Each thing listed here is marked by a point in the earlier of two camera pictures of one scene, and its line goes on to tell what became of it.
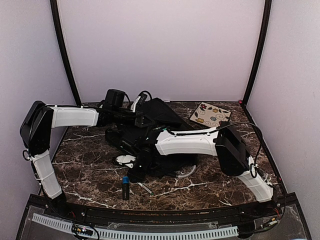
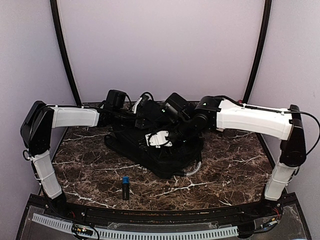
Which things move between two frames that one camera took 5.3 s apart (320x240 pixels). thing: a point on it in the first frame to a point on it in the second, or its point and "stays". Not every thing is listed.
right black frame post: x=266 y=20 stays
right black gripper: x=139 y=176 to x=181 y=151
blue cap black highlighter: x=125 y=188 stays
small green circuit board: x=81 y=230 stays
